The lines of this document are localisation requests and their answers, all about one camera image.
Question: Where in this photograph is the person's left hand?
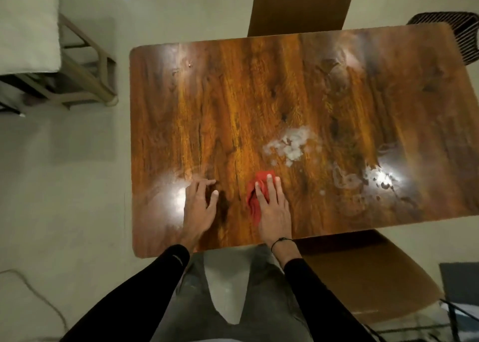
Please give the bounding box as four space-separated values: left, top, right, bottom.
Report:
182 179 220 250

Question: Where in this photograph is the person's right hand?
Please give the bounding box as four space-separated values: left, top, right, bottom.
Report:
255 174 293 248

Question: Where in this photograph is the red cleaning cloth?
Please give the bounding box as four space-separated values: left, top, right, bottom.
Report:
246 171 276 226

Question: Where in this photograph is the person's left forearm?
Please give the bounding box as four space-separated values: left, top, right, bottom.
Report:
60 237 200 342

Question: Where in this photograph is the person's right forearm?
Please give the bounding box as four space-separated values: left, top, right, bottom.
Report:
271 241 375 342

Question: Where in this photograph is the black wrist band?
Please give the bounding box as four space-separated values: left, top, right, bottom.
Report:
270 237 293 253

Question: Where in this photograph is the white cleaning foam patch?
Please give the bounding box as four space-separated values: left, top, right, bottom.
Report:
262 126 325 169

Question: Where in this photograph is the brown wooden chair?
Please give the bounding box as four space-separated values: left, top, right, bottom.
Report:
295 230 446 324
247 0 358 38

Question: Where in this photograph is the dark grey mat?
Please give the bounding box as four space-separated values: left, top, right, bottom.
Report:
439 262 479 316

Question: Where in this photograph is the black metal stand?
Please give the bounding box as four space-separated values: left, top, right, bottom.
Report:
440 298 479 342

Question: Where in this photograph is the white mattress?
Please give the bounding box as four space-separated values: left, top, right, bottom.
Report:
0 0 63 75

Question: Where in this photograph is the white floor cable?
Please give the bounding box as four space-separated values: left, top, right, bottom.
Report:
0 269 70 333

